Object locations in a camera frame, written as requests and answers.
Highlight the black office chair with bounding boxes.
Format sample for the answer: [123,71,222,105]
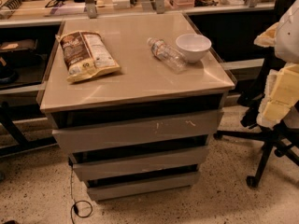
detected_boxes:
[214,0,299,188]

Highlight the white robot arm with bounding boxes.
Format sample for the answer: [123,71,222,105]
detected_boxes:
[254,0,299,128]

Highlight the clear plastic water bottle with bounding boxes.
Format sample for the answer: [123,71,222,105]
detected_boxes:
[147,37,187,74]

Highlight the grey bottom drawer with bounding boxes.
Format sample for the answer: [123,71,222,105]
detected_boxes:
[87,172,200,201]

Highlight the grey drawer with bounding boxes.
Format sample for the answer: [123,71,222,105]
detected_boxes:
[53,109,223,154]
[87,172,200,201]
[73,146,208,181]

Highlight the white bowl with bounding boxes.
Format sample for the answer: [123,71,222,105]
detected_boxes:
[176,34,211,63]

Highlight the black coiled spring tool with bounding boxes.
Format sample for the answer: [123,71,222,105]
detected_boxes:
[0,0,21,20]

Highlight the grey middle drawer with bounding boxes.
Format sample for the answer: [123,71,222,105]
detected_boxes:
[73,146,208,181]

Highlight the beige top drawer cabinet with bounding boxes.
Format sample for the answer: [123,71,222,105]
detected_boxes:
[40,13,235,189]

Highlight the yellow taped gripper finger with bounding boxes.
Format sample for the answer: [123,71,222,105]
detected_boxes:
[254,22,278,48]

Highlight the grey top drawer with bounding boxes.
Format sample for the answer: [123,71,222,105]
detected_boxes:
[53,109,223,154]

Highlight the brown chip bag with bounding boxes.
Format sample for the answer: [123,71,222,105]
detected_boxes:
[57,31,121,83]

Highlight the long background workbench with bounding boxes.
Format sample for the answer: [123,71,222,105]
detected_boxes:
[0,0,275,27]

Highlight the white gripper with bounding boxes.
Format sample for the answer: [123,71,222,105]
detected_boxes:
[256,63,299,129]

